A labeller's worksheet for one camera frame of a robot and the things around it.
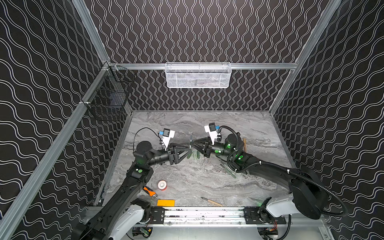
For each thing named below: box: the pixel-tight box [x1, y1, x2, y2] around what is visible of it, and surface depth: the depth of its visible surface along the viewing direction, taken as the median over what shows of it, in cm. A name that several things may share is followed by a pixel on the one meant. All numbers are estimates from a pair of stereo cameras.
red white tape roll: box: [157, 179, 168, 191], surface depth 85 cm
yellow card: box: [157, 199, 176, 207], surface depth 80 cm
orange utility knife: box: [142, 186, 158, 199], surface depth 83 cm
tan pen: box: [243, 137, 247, 153], surface depth 103 cm
